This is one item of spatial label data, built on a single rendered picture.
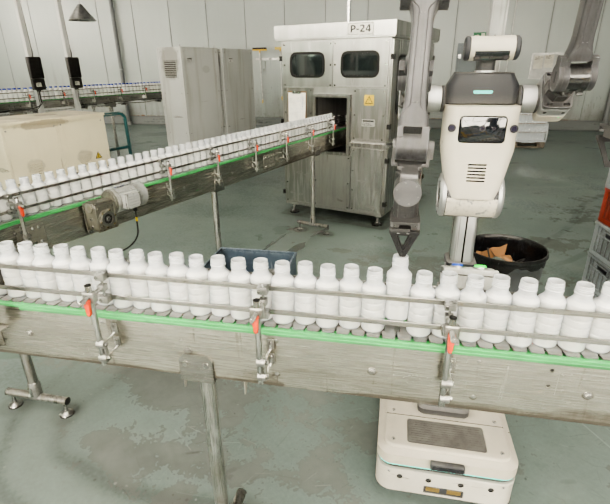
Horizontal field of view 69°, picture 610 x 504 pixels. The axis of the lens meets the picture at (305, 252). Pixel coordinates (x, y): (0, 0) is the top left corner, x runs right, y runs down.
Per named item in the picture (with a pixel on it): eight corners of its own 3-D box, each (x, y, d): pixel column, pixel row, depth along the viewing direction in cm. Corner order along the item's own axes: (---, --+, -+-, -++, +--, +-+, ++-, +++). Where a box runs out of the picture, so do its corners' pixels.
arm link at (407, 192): (434, 138, 97) (393, 136, 98) (437, 150, 86) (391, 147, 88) (427, 191, 102) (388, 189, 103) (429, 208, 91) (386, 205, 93)
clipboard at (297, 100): (288, 121, 491) (288, 90, 479) (307, 122, 481) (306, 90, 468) (286, 122, 487) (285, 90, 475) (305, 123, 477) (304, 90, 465)
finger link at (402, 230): (387, 259, 105) (389, 222, 101) (388, 247, 111) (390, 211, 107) (417, 261, 103) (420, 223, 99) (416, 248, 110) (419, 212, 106)
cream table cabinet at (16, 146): (87, 210, 551) (67, 110, 506) (122, 217, 523) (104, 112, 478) (-6, 238, 463) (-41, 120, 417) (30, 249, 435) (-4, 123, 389)
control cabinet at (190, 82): (205, 168, 772) (193, 46, 698) (228, 171, 749) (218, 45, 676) (170, 178, 706) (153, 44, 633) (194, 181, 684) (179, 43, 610)
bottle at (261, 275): (272, 322, 117) (269, 265, 111) (249, 321, 118) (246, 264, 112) (276, 311, 123) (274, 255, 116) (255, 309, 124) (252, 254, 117)
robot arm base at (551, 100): (542, 74, 145) (541, 109, 144) (551, 60, 137) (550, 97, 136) (571, 74, 143) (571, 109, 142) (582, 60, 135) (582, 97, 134)
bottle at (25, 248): (29, 301, 129) (14, 248, 123) (24, 294, 133) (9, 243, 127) (52, 294, 133) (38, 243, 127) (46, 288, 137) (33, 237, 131)
